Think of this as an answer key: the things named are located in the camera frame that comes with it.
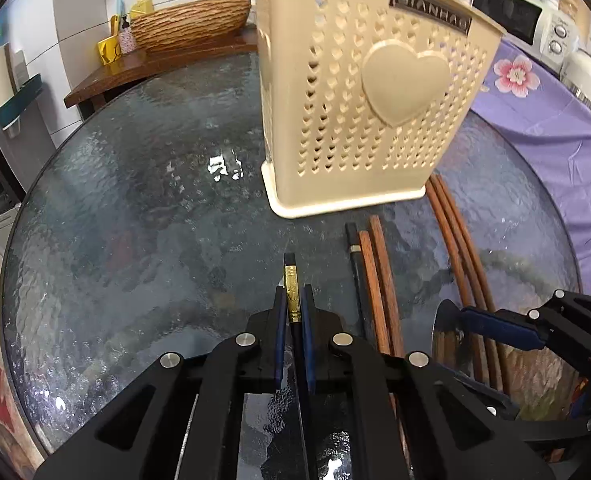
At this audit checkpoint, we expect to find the white kettle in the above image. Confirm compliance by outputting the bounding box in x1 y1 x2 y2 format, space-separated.
560 47 591 111

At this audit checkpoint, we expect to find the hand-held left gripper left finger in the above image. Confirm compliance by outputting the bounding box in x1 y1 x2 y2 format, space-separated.
34 285 289 480

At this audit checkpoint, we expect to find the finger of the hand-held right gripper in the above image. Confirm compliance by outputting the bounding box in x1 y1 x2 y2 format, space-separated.
485 377 591 463
460 289 591 377

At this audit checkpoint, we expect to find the black chopstick with gold band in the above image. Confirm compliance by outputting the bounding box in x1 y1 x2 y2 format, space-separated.
282 252 312 480

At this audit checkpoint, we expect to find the wooden countertop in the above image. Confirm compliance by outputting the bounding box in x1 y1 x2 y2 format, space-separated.
64 30 261 108

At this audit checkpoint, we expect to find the purple floral cloth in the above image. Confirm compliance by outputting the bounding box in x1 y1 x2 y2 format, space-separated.
468 37 591 301

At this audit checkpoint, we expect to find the wooden basin sink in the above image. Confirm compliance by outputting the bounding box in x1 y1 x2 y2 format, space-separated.
130 0 252 53

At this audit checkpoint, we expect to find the brown wooden chopstick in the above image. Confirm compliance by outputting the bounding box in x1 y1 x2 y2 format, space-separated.
433 174 501 391
440 174 513 393
358 230 392 357
425 184 489 386
369 215 407 358

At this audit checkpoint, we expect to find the beige perforated utensil holder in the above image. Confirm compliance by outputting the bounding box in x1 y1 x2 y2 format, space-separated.
250 0 507 219

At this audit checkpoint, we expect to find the teal wall shelf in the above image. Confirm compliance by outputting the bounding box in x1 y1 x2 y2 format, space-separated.
0 74 44 138

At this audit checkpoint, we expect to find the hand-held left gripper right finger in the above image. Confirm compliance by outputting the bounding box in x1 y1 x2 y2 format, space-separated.
300 284 559 480

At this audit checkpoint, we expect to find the yellow plastic holder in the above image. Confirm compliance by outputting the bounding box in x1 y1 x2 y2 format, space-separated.
98 15 124 66

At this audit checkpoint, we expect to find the microwave oven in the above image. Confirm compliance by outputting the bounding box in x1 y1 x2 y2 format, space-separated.
473 0 582 61

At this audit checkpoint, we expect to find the black chopstick with silver band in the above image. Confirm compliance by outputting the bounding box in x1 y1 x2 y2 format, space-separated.
344 222 369 338

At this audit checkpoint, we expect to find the white red-patterned cloth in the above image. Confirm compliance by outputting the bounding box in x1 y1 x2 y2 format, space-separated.
0 360 44 480

